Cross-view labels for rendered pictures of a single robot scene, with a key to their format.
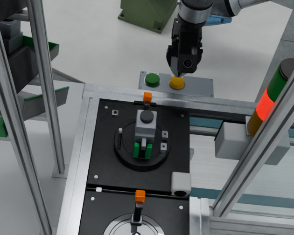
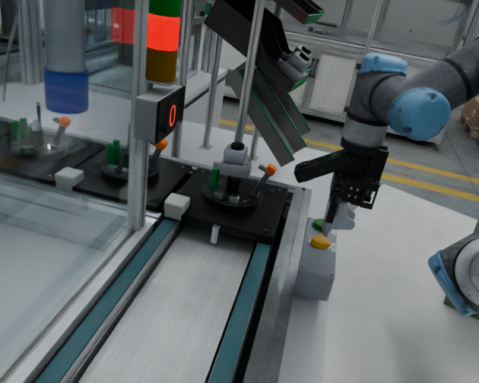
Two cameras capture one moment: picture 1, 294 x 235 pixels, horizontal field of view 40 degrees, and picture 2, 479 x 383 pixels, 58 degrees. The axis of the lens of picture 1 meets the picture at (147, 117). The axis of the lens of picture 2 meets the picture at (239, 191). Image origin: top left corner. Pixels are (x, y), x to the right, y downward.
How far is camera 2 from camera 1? 1.20 m
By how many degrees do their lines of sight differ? 75
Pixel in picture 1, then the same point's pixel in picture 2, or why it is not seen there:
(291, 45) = not seen: outside the picture
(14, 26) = (296, 58)
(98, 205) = (175, 167)
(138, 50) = (401, 275)
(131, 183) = (189, 184)
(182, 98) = (295, 242)
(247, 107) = (281, 299)
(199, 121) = (261, 252)
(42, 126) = not seen: hidden behind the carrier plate
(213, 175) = (187, 259)
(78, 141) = not seen: hidden behind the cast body
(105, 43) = (401, 251)
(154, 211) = (155, 188)
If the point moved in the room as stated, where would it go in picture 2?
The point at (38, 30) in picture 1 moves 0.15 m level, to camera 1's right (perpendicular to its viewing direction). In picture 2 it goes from (257, 10) to (237, 12)
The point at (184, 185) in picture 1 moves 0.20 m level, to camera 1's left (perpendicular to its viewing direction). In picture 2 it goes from (171, 198) to (206, 166)
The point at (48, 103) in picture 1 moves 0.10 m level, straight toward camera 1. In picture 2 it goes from (244, 93) to (204, 87)
